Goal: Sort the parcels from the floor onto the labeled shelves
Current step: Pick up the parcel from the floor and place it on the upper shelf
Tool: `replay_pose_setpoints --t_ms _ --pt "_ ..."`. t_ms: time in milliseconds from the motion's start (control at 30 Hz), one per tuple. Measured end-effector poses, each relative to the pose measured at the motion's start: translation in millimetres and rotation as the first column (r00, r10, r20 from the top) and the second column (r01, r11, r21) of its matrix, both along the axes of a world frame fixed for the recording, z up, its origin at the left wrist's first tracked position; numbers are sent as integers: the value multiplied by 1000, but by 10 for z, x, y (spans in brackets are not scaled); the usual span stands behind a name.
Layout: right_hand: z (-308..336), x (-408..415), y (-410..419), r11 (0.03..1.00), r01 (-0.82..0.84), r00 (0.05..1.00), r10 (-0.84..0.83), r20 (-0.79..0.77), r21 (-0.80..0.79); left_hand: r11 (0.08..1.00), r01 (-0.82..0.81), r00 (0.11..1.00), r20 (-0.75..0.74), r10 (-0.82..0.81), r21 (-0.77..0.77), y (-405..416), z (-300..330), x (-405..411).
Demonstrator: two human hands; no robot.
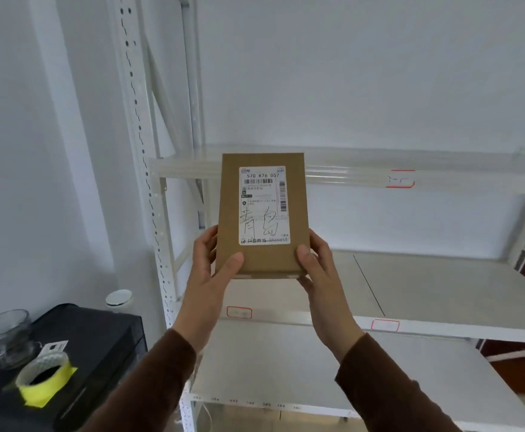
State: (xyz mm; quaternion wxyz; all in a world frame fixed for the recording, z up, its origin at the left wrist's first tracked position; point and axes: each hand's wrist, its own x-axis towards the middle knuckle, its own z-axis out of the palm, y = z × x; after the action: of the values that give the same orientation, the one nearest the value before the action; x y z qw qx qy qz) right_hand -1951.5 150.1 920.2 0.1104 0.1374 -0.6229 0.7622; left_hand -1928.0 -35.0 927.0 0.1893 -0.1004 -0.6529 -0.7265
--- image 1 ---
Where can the white round lid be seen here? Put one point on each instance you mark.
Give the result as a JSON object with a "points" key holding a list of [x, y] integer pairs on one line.
{"points": [[119, 298]]}

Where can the red bordered shelf label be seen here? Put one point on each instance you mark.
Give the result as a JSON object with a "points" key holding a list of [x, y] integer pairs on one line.
{"points": [[239, 312], [385, 325], [400, 179]]}

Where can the clear glass bowl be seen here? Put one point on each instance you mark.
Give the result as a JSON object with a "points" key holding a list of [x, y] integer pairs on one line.
{"points": [[6, 337]]}

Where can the person's left hand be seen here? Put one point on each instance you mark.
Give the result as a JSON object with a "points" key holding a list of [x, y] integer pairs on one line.
{"points": [[201, 292]]}

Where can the person's right thumb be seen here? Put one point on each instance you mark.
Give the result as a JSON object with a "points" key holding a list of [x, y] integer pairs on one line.
{"points": [[305, 260]]}

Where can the white metal shelving rack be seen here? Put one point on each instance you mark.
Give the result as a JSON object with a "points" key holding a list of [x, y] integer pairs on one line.
{"points": [[424, 287]]}

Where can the small white card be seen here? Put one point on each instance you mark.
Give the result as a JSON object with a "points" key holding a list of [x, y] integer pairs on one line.
{"points": [[54, 347]]}

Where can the brown cardboard parcel with label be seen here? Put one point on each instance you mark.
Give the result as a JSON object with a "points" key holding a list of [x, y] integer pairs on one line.
{"points": [[262, 215]]}

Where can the person's right hand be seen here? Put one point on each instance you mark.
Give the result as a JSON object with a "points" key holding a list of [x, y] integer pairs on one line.
{"points": [[330, 301]]}

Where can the person's right forearm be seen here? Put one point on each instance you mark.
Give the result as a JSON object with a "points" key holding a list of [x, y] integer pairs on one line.
{"points": [[388, 386]]}

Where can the person's left forearm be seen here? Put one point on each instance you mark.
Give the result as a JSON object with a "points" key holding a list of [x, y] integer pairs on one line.
{"points": [[140, 377]]}

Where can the black cabinet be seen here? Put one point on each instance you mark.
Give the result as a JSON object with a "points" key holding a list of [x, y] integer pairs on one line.
{"points": [[91, 355]]}

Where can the yellow tape roll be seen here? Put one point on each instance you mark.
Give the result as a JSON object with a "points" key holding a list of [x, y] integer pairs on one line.
{"points": [[41, 377]]}

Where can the person's left thumb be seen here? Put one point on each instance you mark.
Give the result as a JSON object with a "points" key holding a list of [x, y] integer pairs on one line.
{"points": [[231, 268]]}

